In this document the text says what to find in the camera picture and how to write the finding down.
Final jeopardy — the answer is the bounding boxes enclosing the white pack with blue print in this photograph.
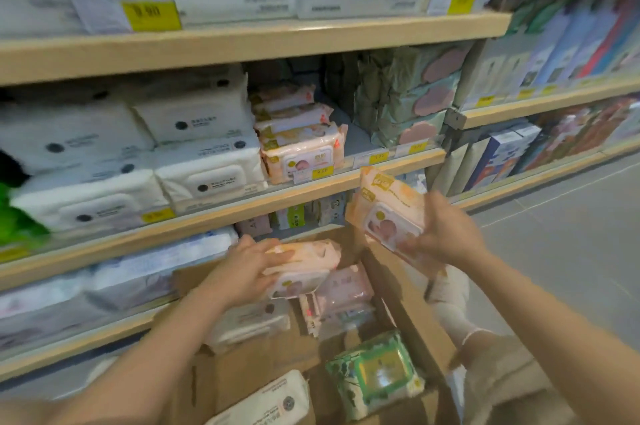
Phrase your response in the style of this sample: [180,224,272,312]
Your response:
[85,227,240,310]

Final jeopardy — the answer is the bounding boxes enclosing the person's left hand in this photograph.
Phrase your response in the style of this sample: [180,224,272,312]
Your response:
[199,234,296,313]

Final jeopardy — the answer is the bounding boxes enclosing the person's right hand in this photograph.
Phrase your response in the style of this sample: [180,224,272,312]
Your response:
[397,192,489,270]

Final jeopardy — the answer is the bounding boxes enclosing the green pink tissue bundle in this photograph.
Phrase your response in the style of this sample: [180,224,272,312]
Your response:
[325,42,473,148]

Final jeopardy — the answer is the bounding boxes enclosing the yellow lid wet wipes packet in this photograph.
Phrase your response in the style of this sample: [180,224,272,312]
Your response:
[325,329,426,420]

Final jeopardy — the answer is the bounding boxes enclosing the brown cardboard box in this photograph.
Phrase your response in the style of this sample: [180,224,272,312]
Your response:
[165,224,461,425]

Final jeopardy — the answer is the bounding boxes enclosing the green wet wipes packet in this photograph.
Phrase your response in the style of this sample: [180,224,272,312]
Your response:
[0,182,51,248]

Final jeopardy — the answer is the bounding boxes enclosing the clear pack with red print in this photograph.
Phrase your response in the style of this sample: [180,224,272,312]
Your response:
[0,269,101,340]

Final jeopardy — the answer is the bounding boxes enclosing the wooden store shelving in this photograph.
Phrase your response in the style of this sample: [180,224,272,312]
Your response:
[0,9,513,383]

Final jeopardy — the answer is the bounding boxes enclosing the beige shorts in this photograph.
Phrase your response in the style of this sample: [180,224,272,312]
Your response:
[462,334,576,425]

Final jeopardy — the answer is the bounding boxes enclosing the neighbouring wooden shelf unit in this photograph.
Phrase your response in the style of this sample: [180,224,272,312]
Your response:
[442,0,640,213]

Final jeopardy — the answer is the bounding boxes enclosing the white sock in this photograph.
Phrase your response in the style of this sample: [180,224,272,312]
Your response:
[435,302,496,348]

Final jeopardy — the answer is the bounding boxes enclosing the pink small wipes packets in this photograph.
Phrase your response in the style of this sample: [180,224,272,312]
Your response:
[315,264,376,316]

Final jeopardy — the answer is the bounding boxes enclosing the person's left forearm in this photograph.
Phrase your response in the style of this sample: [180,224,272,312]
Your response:
[49,287,226,425]

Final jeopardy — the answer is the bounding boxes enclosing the person's right forearm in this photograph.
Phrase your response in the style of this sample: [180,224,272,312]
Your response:
[465,242,640,425]

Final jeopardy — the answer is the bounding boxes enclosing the white shoe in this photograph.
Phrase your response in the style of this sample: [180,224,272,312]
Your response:
[425,264,471,308]

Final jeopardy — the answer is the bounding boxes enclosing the person's left leg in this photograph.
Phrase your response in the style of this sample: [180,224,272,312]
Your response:
[0,397,66,425]

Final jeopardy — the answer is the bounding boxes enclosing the grey metal shelf bracket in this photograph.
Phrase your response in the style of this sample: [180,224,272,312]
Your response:
[442,107,469,132]

